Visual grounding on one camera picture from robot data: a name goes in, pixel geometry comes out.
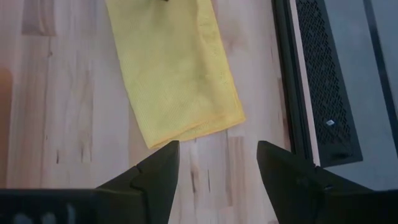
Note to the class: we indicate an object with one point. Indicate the yellow microfiber towel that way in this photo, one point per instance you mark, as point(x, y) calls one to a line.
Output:
point(174, 71)

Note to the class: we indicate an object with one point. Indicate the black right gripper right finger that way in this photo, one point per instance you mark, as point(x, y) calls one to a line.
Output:
point(311, 199)

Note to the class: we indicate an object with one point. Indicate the black aluminium table frame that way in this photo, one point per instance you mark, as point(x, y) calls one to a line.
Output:
point(283, 62)

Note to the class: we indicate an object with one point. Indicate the black perforated metal case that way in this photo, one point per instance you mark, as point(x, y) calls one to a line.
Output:
point(326, 77)

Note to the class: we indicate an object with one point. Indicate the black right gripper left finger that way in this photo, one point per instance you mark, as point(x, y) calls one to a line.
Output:
point(124, 205)

